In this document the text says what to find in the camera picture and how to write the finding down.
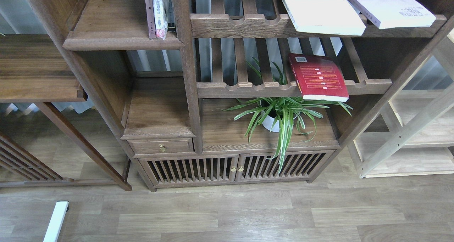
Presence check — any white book with green cover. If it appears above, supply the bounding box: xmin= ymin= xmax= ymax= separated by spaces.
xmin=282 ymin=0 xmax=366 ymax=36

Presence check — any lavender paperback book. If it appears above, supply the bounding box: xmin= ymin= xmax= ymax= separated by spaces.
xmin=348 ymin=0 xmax=436 ymax=29

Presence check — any white robot base bar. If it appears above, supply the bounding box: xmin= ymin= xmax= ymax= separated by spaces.
xmin=43 ymin=201 xmax=69 ymax=242

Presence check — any light wooden shelf rack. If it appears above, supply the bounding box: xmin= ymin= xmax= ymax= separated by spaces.
xmin=348 ymin=32 xmax=454 ymax=178

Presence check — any dark wooden bookshelf cabinet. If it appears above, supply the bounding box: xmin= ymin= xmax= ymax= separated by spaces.
xmin=27 ymin=0 xmax=453 ymax=191

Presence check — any white plant pot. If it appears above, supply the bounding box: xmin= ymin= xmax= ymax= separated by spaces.
xmin=259 ymin=97 xmax=289 ymax=132

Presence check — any green spider plant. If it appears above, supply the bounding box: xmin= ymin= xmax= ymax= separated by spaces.
xmin=223 ymin=57 xmax=353 ymax=174

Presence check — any red hardcover book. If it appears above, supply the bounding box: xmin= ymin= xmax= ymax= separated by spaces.
xmin=288 ymin=53 xmax=350 ymax=102

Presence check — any white pink upright book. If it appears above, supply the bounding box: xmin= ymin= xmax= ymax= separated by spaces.
xmin=153 ymin=0 xmax=168 ymax=40

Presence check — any dark upright book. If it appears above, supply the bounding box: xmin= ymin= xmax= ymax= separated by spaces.
xmin=165 ymin=0 xmax=176 ymax=33

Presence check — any thin mauve upright book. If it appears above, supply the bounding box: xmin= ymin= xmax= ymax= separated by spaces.
xmin=145 ymin=0 xmax=156 ymax=39

